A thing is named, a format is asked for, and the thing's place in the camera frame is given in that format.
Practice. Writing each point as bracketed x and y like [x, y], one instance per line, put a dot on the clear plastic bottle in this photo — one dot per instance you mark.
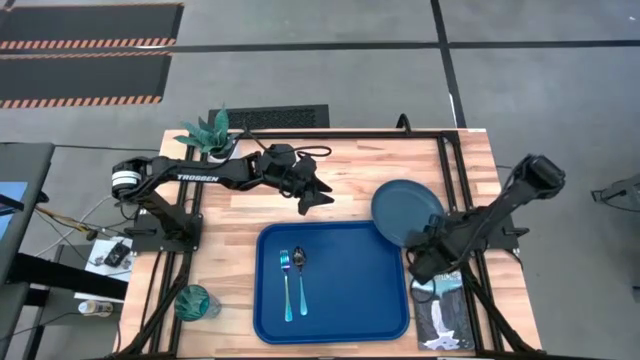
[95, 307]

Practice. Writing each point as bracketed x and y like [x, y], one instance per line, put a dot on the blue laptop screen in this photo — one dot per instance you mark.
[10, 205]

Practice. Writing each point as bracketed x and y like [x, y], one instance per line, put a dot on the blue round plate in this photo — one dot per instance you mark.
[400, 207]

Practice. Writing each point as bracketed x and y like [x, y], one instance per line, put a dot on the iridescent metal fork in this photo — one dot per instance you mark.
[286, 285]

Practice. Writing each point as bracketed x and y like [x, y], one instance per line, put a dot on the Yellowstone waterfall picture book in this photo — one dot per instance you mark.
[445, 315]

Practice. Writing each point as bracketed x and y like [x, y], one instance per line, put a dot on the grey side desk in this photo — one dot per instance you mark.
[22, 200]

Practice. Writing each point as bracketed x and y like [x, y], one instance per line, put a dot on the white paper sheet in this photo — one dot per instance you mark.
[100, 267]

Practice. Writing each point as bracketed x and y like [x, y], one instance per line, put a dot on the black aluminium table frame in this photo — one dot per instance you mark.
[350, 135]

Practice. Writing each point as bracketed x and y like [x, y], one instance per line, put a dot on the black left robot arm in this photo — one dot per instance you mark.
[200, 177]

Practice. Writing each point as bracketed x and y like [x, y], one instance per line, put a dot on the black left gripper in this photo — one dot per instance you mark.
[282, 180]

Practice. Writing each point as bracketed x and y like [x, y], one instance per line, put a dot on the white plant pot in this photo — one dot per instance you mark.
[220, 156]

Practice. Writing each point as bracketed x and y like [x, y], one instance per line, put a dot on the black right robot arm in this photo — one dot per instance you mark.
[505, 205]

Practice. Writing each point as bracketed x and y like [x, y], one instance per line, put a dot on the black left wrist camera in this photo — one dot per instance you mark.
[281, 156]

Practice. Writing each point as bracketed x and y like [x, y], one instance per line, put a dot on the black floor vent grille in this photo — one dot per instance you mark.
[270, 117]

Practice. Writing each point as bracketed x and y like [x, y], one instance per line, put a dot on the black hazard-striped floor mat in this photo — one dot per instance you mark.
[90, 22]
[80, 75]

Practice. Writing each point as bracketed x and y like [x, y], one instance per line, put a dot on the green leafy plant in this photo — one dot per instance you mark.
[210, 132]

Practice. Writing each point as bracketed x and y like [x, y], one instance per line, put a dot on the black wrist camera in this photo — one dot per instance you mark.
[429, 266]
[281, 156]

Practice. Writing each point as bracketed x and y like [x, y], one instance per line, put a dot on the iridescent metal spoon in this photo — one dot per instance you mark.
[301, 280]

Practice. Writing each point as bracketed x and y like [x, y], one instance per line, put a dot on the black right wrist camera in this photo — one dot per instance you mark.
[429, 266]

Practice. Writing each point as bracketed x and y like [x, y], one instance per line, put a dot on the black low shelf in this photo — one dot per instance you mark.
[70, 277]

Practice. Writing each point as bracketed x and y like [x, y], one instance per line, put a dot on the blue plastic tray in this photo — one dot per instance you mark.
[350, 280]

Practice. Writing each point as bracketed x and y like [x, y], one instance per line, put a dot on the black handheld controller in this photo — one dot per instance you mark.
[117, 254]

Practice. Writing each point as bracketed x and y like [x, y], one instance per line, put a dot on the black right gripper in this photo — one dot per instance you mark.
[442, 237]

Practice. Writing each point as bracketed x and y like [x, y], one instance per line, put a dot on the grey tripod base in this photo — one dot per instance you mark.
[617, 192]

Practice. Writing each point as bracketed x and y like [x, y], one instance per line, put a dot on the teal transparent cup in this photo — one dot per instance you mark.
[192, 302]

